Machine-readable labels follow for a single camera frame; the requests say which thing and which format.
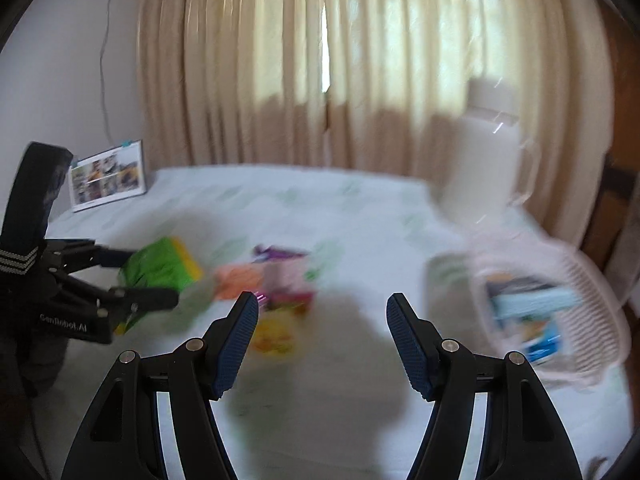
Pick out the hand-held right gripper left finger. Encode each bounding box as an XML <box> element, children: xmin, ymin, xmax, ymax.
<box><xmin>60</xmin><ymin>290</ymin><xmax>261</xmax><ymax>480</ymax></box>

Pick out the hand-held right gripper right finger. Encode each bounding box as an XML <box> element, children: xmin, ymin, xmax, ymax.
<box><xmin>386</xmin><ymin>292</ymin><xmax>584</xmax><ymax>480</ymax></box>

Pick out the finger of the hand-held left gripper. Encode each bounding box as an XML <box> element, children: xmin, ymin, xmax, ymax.
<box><xmin>61</xmin><ymin>241</ymin><xmax>138</xmax><ymax>274</ymax></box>
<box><xmin>59</xmin><ymin>271</ymin><xmax>180</xmax><ymax>320</ymax></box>

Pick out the green and yellow snack packet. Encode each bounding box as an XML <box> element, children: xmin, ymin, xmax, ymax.
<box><xmin>116</xmin><ymin>237</ymin><xmax>204</xmax><ymax>337</ymax></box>

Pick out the yellow jelly cup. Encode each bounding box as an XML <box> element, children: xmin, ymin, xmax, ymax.
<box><xmin>250</xmin><ymin>314</ymin><xmax>299</xmax><ymax>357</ymax></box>

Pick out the pink snack packet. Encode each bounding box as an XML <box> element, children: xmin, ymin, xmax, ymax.
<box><xmin>214</xmin><ymin>252</ymin><xmax>317</xmax><ymax>314</ymax></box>

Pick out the purple candy packet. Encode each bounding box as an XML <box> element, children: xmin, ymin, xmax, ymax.
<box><xmin>252</xmin><ymin>244</ymin><xmax>309</xmax><ymax>265</ymax></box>

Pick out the dark blue snack packet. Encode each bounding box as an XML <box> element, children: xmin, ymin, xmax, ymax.
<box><xmin>484</xmin><ymin>271</ymin><xmax>582</xmax><ymax>320</ymax></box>

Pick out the pale pink plastic basket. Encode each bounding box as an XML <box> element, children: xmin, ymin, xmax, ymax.
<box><xmin>429</xmin><ymin>249</ymin><xmax>632</xmax><ymax>392</ymax></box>

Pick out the person's left forearm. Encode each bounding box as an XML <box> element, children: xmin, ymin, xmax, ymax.
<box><xmin>0</xmin><ymin>141</ymin><xmax>74</xmax><ymax>281</ymax></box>

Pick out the photo desk calendar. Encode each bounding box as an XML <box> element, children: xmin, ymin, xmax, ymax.
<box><xmin>67</xmin><ymin>140</ymin><xmax>149</xmax><ymax>213</ymax></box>

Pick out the pale green printed tablecloth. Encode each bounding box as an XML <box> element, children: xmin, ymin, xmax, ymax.
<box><xmin>30</xmin><ymin>162</ymin><xmax>632</xmax><ymax>480</ymax></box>

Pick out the white thermos jug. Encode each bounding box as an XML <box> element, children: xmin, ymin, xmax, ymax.
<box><xmin>439</xmin><ymin>79</ymin><xmax>532</xmax><ymax>232</ymax></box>

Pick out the dark wooden chair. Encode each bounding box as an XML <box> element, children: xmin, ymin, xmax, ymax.
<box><xmin>582</xmin><ymin>152</ymin><xmax>640</xmax><ymax>276</ymax></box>

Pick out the beige curtain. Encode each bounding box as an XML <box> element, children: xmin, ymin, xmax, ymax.
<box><xmin>136</xmin><ymin>0</ymin><xmax>616</xmax><ymax>248</ymax></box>

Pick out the wooden door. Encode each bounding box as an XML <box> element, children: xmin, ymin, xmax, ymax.
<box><xmin>597</xmin><ymin>0</ymin><xmax>640</xmax><ymax>171</ymax></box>

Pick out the thin wall cable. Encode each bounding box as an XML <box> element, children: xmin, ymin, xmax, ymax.
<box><xmin>99</xmin><ymin>0</ymin><xmax>117</xmax><ymax>144</ymax></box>

